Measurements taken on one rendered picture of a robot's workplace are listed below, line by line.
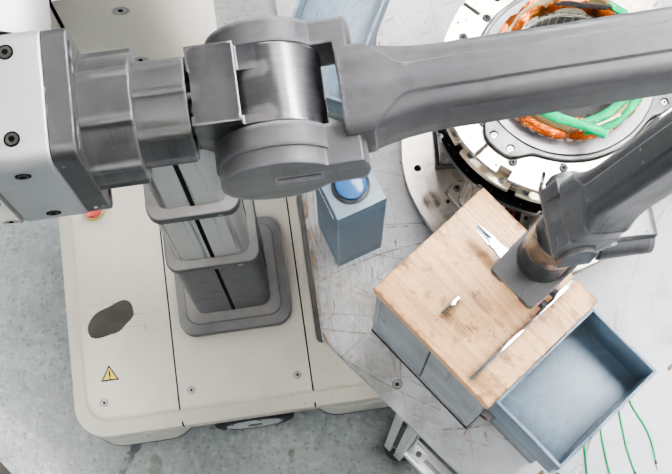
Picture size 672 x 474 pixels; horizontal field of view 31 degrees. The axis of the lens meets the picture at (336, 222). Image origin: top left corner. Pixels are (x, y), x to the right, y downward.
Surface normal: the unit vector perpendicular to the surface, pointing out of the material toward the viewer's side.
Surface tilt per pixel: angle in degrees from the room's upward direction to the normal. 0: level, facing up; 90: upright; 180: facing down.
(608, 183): 75
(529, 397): 0
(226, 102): 0
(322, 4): 0
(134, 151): 51
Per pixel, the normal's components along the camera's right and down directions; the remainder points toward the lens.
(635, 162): -0.96, 0.07
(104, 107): 0.02, -0.08
